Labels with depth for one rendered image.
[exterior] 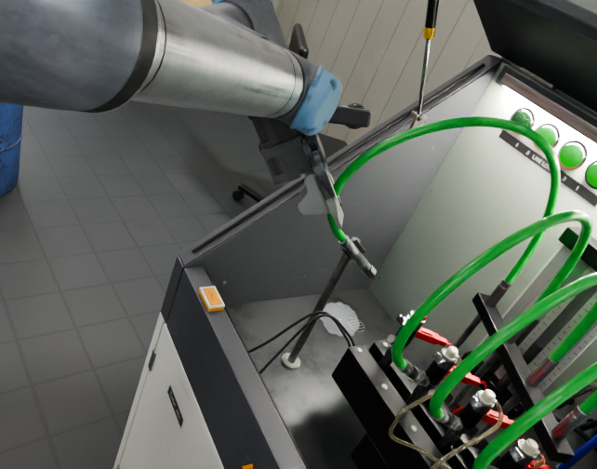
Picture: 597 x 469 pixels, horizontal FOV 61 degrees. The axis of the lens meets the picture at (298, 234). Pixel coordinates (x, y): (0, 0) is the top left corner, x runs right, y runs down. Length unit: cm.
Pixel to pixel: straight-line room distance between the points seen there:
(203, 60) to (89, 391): 165
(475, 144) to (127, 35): 91
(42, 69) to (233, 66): 17
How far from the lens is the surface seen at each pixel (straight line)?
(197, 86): 38
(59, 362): 200
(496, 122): 78
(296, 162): 73
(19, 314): 214
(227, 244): 97
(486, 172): 110
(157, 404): 118
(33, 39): 28
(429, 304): 64
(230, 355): 85
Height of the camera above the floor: 157
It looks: 32 degrees down
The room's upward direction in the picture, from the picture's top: 25 degrees clockwise
